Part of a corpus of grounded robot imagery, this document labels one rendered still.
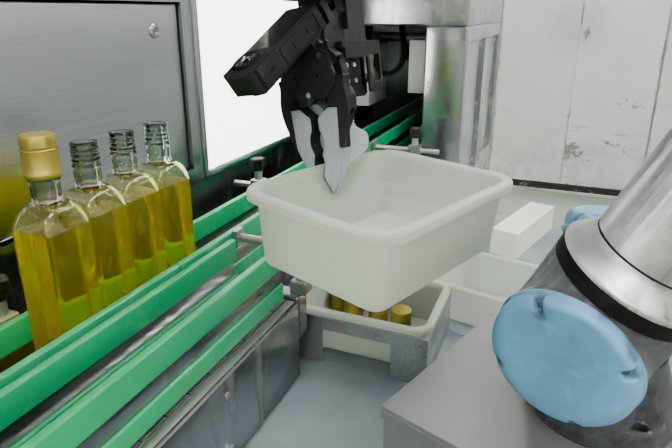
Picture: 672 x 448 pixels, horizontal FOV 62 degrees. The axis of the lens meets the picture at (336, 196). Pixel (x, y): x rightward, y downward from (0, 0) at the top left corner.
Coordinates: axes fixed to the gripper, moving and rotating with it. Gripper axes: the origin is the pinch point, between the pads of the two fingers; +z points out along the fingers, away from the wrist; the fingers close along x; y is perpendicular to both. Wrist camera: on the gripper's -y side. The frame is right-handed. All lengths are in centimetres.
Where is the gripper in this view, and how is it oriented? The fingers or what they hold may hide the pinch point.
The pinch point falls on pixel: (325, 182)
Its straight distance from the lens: 58.2
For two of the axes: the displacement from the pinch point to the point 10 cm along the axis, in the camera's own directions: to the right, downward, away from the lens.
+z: 1.2, 9.7, 2.0
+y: 6.5, -2.3, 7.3
